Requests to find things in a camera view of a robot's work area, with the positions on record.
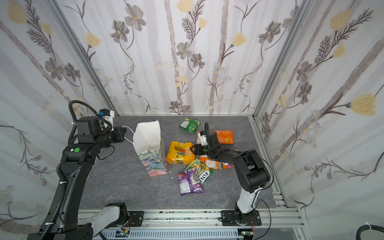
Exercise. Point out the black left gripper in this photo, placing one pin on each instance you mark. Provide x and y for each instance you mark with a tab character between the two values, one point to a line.
120	133

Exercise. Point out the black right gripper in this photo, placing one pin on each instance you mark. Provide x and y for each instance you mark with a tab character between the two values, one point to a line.
205	148

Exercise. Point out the yellow 100 candy bag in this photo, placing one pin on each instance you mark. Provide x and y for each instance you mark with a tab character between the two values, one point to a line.
180	153

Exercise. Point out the green Fox's candy bag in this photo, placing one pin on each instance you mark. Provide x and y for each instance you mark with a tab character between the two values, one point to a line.
204	172

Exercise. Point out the floral white paper bag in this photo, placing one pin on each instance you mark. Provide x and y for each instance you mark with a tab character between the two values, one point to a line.
150	148

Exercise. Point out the purple Fox's candy bag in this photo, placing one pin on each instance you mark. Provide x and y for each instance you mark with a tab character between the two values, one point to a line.
189	182

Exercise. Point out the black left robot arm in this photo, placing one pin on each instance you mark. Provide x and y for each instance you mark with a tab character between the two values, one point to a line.
87	138

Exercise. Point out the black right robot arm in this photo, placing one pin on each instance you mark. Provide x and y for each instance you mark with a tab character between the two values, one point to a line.
252	172

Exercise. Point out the orange mango candy bag lower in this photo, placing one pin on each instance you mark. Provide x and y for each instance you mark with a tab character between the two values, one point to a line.
212	164

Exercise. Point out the colourful Fox's candy bag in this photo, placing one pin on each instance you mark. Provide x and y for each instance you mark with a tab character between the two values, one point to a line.
226	165

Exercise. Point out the green snack packet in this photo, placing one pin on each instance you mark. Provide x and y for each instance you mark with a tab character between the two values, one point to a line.
189	125

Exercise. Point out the small orange snack packet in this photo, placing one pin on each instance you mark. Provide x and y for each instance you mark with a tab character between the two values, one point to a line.
225	137

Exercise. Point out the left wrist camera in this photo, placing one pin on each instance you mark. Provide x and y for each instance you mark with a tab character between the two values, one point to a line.
108	115

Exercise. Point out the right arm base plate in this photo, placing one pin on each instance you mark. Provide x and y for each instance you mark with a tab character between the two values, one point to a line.
236	218

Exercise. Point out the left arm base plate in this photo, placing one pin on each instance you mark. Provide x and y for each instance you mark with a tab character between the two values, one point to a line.
136	218

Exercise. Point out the white vented cable duct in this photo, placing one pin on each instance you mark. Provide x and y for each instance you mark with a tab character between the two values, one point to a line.
173	234

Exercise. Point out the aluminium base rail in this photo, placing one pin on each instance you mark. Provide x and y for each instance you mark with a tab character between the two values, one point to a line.
279	223

